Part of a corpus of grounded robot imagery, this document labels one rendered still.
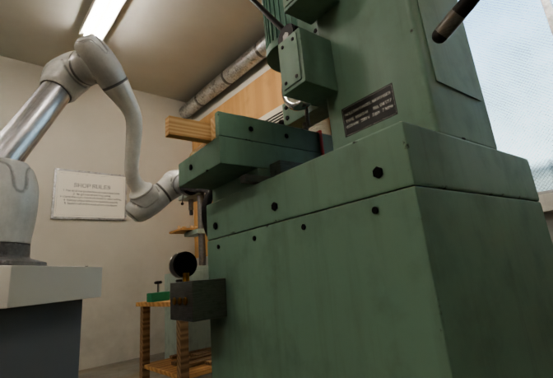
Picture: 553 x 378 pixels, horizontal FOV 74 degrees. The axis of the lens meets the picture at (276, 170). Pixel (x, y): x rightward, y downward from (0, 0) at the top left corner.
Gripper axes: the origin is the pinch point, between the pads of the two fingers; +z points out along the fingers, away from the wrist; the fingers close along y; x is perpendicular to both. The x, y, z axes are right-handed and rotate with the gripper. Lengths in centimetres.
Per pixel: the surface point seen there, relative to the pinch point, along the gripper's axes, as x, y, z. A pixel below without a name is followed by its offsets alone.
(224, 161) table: -11, -26, 55
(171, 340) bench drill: 134, 59, -150
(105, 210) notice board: 49, 20, -250
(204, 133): -17, -28, 49
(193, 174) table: -8, -27, 43
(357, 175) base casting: -12, -19, 85
